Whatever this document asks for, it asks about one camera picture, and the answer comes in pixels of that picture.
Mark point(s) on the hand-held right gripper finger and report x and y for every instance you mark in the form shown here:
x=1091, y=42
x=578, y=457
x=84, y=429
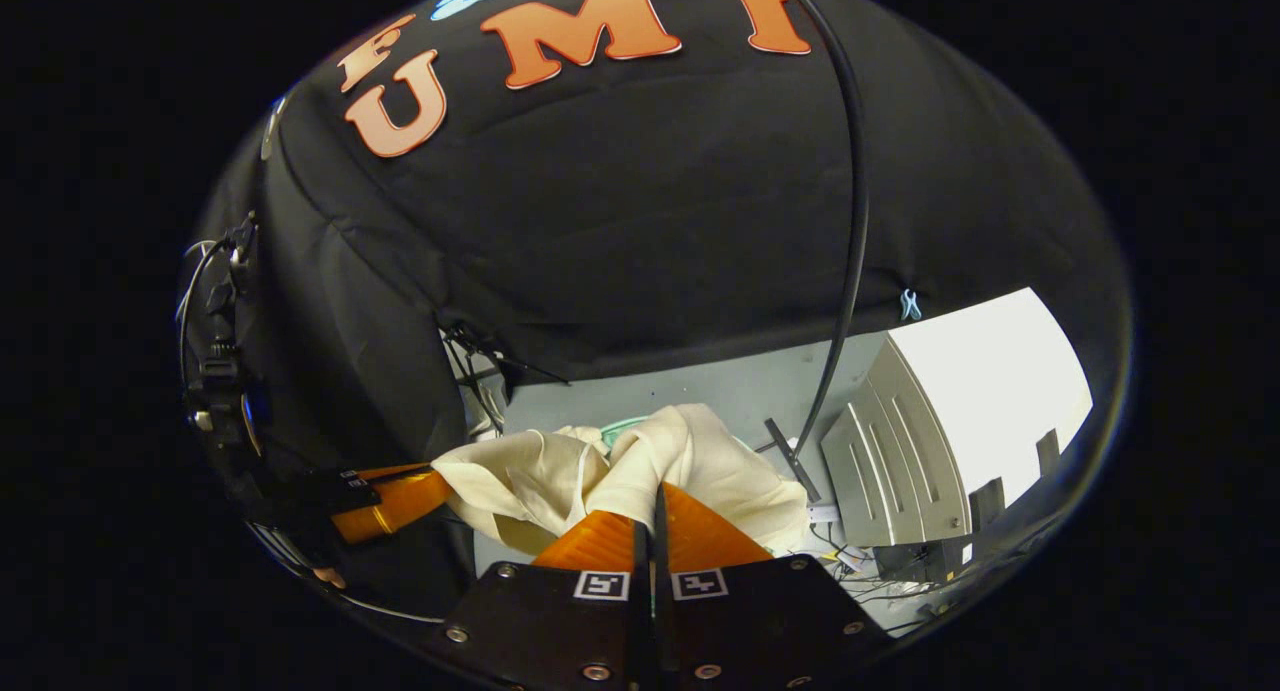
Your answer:
x=663, y=611
x=642, y=611

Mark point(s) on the cream shirt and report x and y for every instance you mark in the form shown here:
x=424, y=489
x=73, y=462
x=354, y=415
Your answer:
x=700, y=461

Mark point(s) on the green laundry hamper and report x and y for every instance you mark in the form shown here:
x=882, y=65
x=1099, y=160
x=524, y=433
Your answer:
x=620, y=428

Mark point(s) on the black clothes rack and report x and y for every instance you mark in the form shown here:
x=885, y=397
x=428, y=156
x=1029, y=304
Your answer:
x=858, y=221

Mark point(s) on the white panelled cabinet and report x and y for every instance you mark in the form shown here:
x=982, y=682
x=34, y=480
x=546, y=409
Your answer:
x=900, y=451

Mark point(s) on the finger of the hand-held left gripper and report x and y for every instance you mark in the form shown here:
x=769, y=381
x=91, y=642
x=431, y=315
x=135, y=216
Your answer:
x=400, y=506
x=345, y=491

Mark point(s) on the black backdrop cloth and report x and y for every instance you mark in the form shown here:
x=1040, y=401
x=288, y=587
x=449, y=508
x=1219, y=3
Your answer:
x=650, y=221

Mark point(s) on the black stand legs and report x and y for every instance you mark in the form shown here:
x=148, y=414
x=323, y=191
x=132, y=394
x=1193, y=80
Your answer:
x=505, y=366

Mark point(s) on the light blue clip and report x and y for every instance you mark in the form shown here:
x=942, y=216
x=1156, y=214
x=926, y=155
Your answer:
x=910, y=304

